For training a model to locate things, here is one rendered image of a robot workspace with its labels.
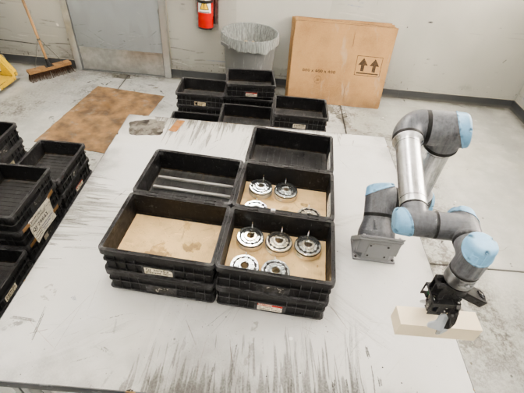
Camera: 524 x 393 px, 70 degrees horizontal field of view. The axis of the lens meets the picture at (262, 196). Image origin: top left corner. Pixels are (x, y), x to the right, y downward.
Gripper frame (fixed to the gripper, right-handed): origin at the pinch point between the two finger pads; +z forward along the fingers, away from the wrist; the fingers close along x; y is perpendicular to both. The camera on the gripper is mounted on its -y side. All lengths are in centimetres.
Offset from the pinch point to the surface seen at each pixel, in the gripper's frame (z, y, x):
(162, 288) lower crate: 19, 88, -16
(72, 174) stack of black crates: 52, 172, -113
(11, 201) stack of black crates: 44, 187, -78
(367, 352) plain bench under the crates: 24.3, 14.4, -0.8
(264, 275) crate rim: 1, 52, -12
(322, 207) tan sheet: 11, 28, -58
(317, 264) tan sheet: 11.3, 32.3, -26.3
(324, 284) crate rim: 1.3, 32.6, -10.8
